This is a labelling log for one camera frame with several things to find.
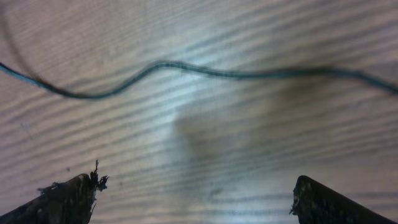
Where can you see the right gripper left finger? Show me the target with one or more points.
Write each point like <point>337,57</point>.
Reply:
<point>70,202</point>

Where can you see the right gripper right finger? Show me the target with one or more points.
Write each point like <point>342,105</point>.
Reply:
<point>315,203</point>

